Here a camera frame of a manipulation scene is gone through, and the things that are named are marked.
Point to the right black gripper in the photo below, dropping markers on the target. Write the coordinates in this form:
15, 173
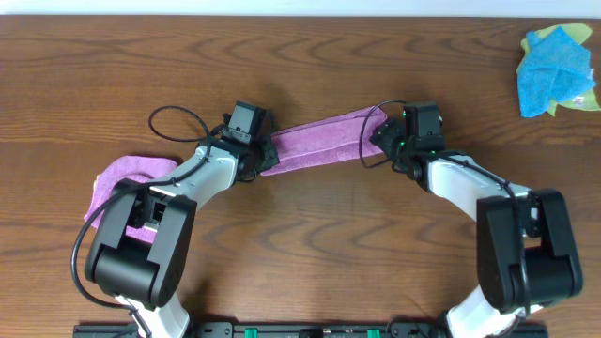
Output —
385, 134

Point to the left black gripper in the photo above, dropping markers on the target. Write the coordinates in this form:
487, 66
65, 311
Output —
269, 153

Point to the purple microfiber cloth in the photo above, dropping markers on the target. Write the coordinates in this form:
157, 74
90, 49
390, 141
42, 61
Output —
326, 141

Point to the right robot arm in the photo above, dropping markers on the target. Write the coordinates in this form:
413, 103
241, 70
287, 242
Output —
526, 254

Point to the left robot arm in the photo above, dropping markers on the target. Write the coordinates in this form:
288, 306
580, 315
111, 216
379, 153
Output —
139, 252

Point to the folded purple cloth stack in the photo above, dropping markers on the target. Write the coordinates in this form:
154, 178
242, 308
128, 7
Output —
137, 168

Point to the blue microfiber cloth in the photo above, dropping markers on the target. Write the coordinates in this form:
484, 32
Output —
551, 70

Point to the yellow-green microfiber cloth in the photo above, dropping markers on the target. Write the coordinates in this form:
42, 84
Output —
580, 101

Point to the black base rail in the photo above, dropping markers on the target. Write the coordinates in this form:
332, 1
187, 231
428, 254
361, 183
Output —
310, 331

